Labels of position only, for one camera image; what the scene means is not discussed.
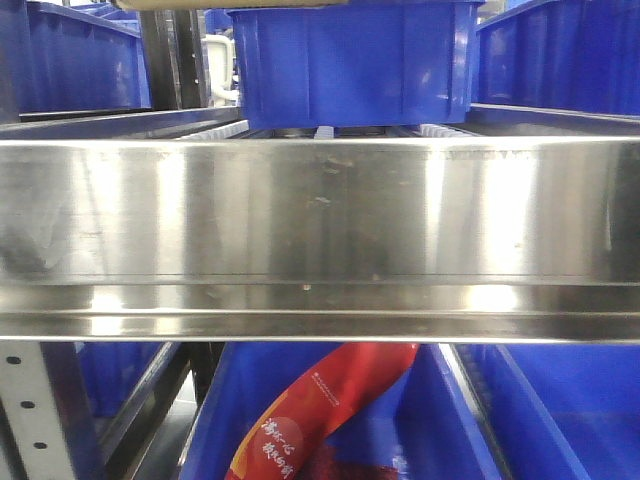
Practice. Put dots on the plain brown cardboard box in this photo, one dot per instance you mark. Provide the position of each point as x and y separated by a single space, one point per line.
158 5

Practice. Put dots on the blue bin upper middle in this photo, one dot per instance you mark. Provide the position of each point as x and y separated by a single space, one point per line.
361 63

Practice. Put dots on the blue bin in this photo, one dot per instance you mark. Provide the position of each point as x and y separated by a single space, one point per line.
361 63
421 428
65 59
570 55
111 370
560 411

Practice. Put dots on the blue bin lower middle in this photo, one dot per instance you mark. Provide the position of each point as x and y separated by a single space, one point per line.
421 428

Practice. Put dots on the stainless steel shelf beam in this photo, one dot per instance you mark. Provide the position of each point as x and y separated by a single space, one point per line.
466 240

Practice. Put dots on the white perforated shelf upright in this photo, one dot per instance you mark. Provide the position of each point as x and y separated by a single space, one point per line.
27 395

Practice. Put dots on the white roller track strip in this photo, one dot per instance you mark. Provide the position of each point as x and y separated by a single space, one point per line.
218 133

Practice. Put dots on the red snack bag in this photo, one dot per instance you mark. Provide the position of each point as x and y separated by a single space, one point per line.
315 405

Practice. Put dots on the blue bin lower left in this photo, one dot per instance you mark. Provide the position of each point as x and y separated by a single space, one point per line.
111 370

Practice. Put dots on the blue bin lower right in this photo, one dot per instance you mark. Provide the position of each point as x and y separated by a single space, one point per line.
560 411

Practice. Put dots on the blue bin upper right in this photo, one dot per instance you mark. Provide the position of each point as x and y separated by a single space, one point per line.
570 55

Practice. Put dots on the blue bin upper left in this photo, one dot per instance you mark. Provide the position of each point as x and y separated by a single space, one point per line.
65 59

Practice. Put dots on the black shelf upright post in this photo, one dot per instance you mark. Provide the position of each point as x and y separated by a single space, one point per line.
174 59

